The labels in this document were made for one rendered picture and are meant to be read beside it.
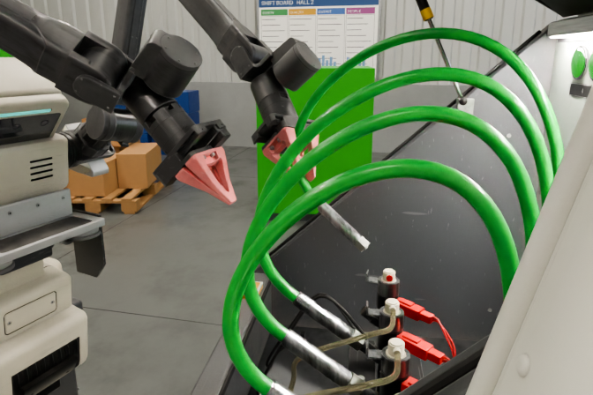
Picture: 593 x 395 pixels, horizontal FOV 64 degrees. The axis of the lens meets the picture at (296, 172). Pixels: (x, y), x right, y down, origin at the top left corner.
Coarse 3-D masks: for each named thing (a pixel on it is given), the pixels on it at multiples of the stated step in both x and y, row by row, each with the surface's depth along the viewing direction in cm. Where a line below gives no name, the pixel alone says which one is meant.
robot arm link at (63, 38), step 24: (0, 0) 55; (0, 24) 55; (24, 24) 56; (48, 24) 58; (0, 48) 58; (24, 48) 57; (48, 48) 56; (72, 48) 58; (96, 48) 61; (48, 72) 58; (72, 72) 58; (96, 72) 58; (120, 72) 62; (72, 96) 61
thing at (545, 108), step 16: (416, 32) 61; (432, 32) 60; (448, 32) 59; (464, 32) 58; (368, 48) 65; (384, 48) 64; (496, 48) 56; (352, 64) 66; (512, 64) 56; (336, 80) 68; (528, 80) 55; (320, 96) 70; (544, 96) 55; (304, 112) 72; (544, 112) 55; (560, 144) 55; (560, 160) 55; (304, 176) 75; (304, 192) 75
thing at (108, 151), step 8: (80, 128) 112; (80, 136) 111; (88, 136) 110; (80, 144) 111; (88, 144) 111; (96, 144) 111; (104, 144) 112; (88, 152) 112; (96, 152) 112; (104, 152) 115; (112, 152) 120; (80, 160) 111; (88, 160) 114
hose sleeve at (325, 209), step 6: (324, 204) 74; (318, 210) 74; (324, 210) 73; (330, 210) 73; (330, 216) 73; (336, 216) 73; (336, 222) 73; (342, 222) 72; (342, 228) 72; (348, 228) 72; (342, 234) 73; (348, 234) 72; (354, 234) 72; (354, 240) 72
